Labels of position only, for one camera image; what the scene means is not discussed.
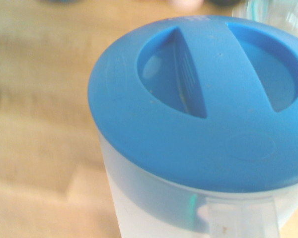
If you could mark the clear pitcher with blue lid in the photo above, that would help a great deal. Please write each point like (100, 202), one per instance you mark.
(188, 138)

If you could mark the glass container with teal clips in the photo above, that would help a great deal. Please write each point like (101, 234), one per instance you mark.
(275, 12)

